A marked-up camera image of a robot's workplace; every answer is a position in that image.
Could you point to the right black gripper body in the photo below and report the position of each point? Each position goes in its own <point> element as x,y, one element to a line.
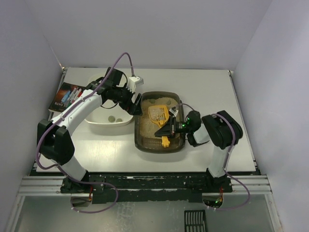
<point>172,125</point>

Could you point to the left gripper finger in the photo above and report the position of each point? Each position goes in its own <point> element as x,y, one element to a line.
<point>138,101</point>
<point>134,110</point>

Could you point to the dark brown litter box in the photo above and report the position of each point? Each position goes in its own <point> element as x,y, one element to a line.
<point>144,133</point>

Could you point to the yellow litter scoop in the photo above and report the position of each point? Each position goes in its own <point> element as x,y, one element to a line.
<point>158,114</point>

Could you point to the white plastic bin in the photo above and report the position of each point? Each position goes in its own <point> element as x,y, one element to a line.
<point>109,115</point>

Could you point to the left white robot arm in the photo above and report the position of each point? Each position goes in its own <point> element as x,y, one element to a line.
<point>54,136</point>

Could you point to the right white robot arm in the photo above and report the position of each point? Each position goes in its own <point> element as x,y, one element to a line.
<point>220,128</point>

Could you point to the dark book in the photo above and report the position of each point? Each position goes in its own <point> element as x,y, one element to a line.
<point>66,95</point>

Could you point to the black vent grille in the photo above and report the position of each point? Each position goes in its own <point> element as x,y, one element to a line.
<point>195,221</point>

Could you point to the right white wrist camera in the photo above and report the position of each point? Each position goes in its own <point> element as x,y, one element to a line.
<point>173,111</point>

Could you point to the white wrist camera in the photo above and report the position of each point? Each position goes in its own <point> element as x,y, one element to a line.
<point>133,82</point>
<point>173,111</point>

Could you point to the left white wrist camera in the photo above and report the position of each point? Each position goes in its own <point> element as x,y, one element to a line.
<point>133,82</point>

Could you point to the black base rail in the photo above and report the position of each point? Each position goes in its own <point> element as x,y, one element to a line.
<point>143,187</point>

